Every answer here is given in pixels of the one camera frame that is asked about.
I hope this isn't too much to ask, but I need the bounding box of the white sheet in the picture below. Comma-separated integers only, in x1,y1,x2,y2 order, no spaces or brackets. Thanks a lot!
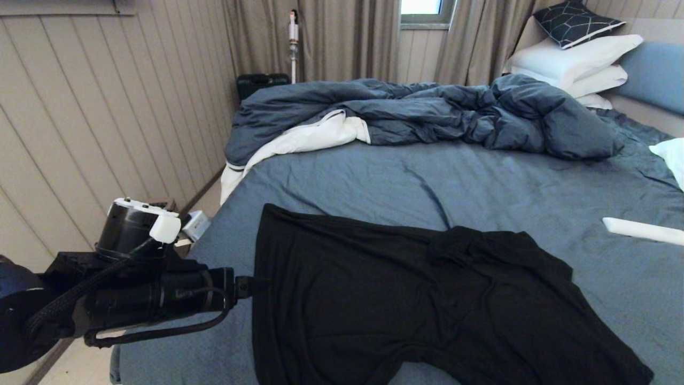
220,110,371,205

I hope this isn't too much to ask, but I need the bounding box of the beige curtain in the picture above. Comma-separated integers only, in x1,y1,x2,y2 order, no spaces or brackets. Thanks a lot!
222,0,401,85
434,0,562,88

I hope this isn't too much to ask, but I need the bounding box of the black hard case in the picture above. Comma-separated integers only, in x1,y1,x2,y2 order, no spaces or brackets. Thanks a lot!
237,73,292,101

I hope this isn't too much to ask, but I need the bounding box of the blue headboard cushion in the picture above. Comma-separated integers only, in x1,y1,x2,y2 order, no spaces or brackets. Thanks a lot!
618,41,684,117

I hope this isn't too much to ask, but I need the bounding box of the beige upholstered bed frame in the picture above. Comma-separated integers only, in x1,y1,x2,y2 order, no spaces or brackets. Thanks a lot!
503,15,684,140

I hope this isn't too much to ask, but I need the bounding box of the crumpled blue duvet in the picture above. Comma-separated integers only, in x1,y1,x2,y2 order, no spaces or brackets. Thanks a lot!
224,74,625,167

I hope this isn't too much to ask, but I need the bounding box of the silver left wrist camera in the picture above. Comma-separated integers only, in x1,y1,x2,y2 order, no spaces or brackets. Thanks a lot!
183,210,212,242

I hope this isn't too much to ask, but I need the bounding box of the black moon print T-shirt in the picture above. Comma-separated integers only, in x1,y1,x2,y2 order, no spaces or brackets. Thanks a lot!
251,203,654,385

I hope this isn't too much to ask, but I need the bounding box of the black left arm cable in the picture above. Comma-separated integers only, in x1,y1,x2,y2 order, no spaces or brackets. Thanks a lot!
27,235,233,348

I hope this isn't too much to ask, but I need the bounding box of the white stick vacuum cleaner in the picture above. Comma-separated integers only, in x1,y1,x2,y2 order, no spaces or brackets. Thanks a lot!
289,10,300,85

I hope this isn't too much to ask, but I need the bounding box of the white cloth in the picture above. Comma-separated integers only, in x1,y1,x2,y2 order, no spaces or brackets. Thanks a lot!
648,138,684,192

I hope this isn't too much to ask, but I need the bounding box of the dark patterned pillow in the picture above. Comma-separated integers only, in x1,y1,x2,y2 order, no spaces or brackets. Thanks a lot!
533,1,626,50

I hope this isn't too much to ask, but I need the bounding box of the grey framed window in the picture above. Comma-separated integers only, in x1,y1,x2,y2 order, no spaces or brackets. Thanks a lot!
400,0,457,26

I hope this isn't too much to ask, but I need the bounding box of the blue bed sheet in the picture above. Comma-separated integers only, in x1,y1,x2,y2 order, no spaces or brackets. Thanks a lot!
110,110,684,385

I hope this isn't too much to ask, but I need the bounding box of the white pillow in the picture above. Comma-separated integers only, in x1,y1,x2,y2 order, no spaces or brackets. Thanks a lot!
576,94,614,111
510,65,628,99
507,34,644,85

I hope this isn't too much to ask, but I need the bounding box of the white flat strip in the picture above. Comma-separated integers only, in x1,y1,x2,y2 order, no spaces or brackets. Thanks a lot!
602,217,684,247

